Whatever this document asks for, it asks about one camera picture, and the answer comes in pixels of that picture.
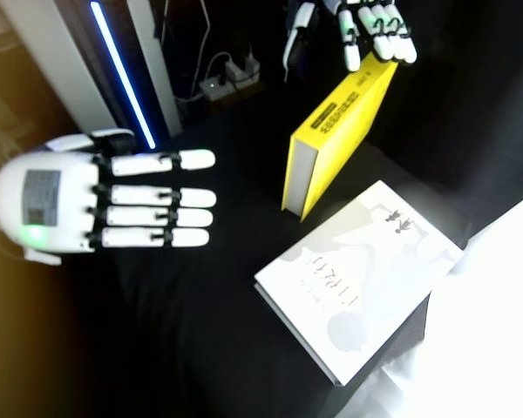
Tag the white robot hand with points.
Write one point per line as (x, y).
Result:
(48, 174)
(385, 30)

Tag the yellow book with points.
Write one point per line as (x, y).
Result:
(344, 126)

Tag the white pillar with blue light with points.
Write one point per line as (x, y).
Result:
(48, 65)

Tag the white plug adapter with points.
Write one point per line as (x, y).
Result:
(244, 65)

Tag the white power strip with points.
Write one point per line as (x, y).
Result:
(220, 87)

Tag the black table cloth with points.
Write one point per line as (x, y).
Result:
(178, 326)

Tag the white book with grey print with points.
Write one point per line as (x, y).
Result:
(353, 283)

